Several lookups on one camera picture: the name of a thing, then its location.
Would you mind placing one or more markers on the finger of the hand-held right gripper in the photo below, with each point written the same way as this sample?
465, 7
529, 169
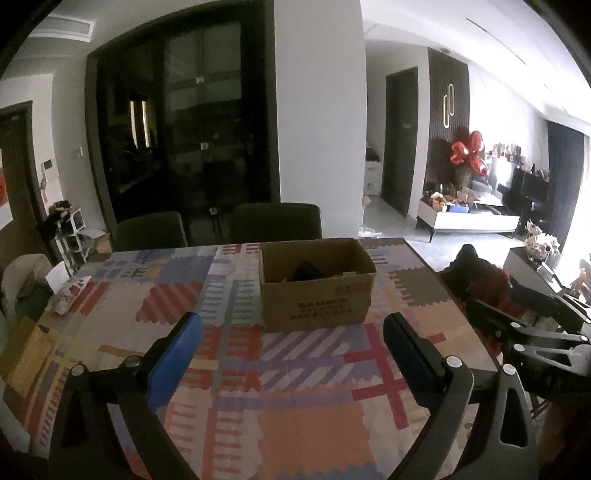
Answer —
549, 302
498, 325

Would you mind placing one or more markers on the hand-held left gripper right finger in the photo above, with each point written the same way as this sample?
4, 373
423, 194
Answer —
408, 355

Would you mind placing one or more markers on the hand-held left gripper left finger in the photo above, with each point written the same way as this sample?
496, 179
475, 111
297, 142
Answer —
175, 360

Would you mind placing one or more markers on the brown cardboard box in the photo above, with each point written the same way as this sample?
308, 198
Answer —
318, 304

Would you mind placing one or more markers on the wooden chair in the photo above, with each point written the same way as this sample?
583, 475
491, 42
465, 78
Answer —
584, 277

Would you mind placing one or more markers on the grey side cabinet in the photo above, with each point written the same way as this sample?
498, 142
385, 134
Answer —
521, 267

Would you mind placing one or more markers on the dark red jacket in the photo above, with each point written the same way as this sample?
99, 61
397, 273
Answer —
480, 277

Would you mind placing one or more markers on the flower arrangement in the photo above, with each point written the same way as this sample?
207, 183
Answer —
542, 242

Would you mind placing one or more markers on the white low cabinet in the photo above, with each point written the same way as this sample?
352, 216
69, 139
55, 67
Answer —
461, 224

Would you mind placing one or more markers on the black television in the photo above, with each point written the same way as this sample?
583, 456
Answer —
531, 191

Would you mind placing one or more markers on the dark blue curtain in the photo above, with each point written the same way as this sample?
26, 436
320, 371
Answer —
565, 184

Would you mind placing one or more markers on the colourful patterned tablecloth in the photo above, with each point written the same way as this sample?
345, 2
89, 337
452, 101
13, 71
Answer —
300, 424

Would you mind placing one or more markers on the clear plastic bag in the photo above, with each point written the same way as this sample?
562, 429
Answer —
369, 231

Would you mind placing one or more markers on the dark dining chair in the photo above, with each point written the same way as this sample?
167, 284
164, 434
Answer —
150, 230
277, 221

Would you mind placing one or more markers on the woven straw box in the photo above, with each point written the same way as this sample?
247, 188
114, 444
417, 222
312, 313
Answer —
23, 355

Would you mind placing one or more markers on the white shelf rack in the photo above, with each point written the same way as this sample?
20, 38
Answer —
78, 237

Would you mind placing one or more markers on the red bow balloon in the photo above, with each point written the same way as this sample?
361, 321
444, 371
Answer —
468, 152

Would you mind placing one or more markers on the beige jacket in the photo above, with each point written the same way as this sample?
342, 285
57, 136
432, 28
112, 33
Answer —
23, 281

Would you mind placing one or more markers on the white storage box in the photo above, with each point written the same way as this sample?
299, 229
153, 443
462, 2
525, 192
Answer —
371, 177

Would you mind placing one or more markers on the dark bag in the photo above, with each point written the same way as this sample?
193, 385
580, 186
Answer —
57, 214

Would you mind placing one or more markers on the dark room door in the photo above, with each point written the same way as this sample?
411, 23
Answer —
400, 143

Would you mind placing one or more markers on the white intercom panel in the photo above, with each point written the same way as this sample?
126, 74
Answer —
50, 177

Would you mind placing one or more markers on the red and white door poster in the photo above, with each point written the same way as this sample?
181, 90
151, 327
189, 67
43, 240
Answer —
3, 194

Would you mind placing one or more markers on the dark glass sliding door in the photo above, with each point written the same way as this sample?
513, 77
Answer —
184, 115

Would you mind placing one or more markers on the brown entrance door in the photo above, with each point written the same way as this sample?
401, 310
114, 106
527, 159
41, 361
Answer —
23, 152

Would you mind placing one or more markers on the ceiling air vent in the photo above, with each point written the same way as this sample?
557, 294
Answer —
64, 26

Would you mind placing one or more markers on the dark slatted wall panel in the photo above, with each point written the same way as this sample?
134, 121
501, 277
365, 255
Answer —
436, 152

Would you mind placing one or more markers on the gold wall ornament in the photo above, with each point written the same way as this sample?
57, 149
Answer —
449, 106

